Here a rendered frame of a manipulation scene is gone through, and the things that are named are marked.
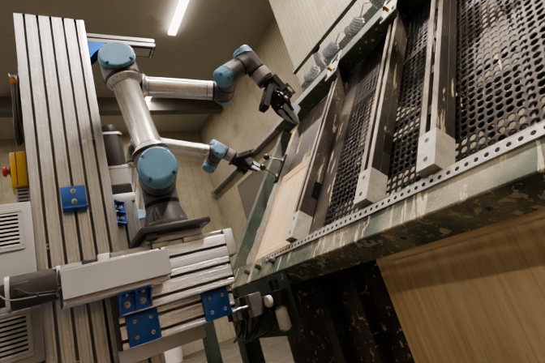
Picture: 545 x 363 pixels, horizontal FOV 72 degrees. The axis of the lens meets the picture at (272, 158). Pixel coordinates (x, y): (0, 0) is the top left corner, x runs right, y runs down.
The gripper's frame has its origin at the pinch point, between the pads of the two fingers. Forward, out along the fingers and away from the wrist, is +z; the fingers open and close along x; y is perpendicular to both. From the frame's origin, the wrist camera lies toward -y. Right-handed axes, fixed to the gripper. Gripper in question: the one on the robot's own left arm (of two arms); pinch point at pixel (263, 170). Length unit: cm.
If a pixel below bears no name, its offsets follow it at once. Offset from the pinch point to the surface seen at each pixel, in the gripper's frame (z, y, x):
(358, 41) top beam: 4, -86, -25
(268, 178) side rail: 10.9, 15.2, -15.4
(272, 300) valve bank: 8, -17, 92
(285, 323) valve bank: 16, -14, 97
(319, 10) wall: 19, -23, -324
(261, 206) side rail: 12.6, 22.3, 4.0
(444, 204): 8, -97, 108
